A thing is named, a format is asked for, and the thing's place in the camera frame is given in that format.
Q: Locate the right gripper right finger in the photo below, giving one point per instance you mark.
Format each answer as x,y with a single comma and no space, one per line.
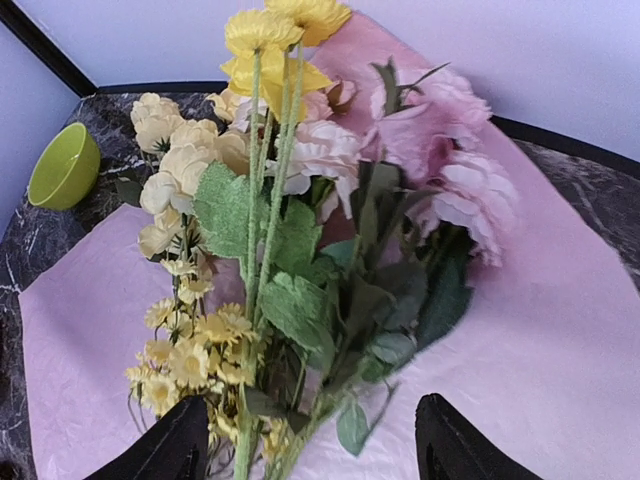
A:
450,447

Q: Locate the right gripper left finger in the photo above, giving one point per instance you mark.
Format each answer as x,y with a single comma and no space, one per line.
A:
176,447

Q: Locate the small yellow filler flowers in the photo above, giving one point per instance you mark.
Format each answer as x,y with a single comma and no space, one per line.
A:
196,349

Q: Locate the pink carnation stem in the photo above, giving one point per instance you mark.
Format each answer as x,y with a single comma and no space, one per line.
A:
322,148

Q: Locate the yellow rose stem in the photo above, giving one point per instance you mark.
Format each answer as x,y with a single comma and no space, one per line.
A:
268,65

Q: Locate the yellow daisy bunch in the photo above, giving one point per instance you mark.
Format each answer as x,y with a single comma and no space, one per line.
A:
185,149

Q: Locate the green plastic bowl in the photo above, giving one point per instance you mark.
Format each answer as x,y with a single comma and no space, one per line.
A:
66,171

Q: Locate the left black frame post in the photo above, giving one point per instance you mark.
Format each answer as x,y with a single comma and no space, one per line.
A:
39,44

